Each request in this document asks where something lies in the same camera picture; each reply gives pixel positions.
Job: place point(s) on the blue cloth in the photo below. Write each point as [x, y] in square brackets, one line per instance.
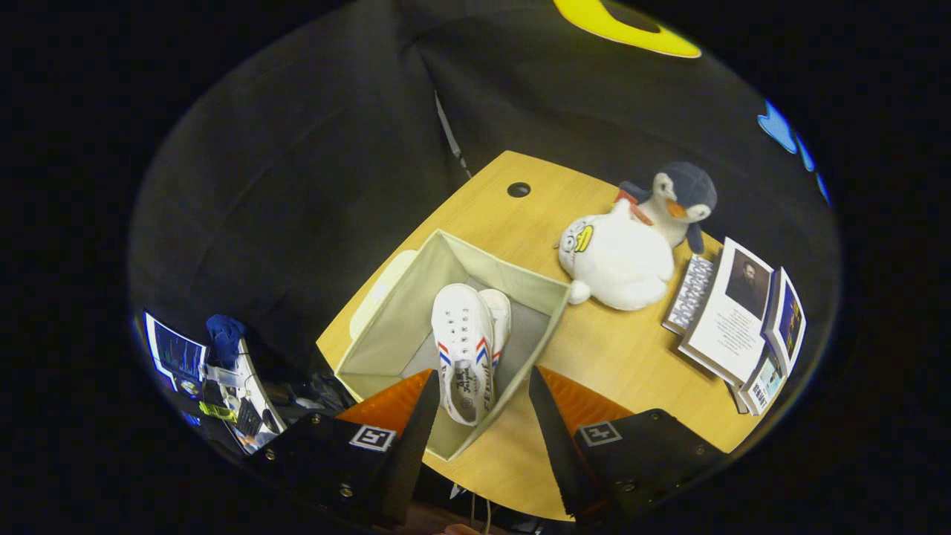
[225, 334]

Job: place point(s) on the white portrait cover book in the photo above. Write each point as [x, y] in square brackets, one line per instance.
[732, 327]

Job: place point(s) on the pale green cover book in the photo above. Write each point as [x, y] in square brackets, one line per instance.
[765, 383]

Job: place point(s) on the grey fabric storage box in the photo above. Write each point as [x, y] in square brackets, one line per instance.
[401, 334]

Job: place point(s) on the white duck plush toy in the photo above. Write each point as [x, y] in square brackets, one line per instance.
[617, 260]

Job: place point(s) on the black white patterned book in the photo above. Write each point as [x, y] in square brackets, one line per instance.
[691, 293]

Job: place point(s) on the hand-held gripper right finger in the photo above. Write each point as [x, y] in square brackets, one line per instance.
[557, 446]

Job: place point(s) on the white striped canvas shoe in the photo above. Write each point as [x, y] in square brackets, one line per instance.
[501, 312]
[462, 319]

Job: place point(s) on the cluttered side desk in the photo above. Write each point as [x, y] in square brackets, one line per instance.
[249, 416]

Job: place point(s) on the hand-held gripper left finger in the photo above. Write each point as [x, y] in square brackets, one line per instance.
[412, 453]

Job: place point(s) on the grey penguin plush toy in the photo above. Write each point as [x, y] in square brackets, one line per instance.
[687, 186]

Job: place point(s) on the blue picture cover book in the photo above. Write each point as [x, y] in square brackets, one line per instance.
[789, 319]

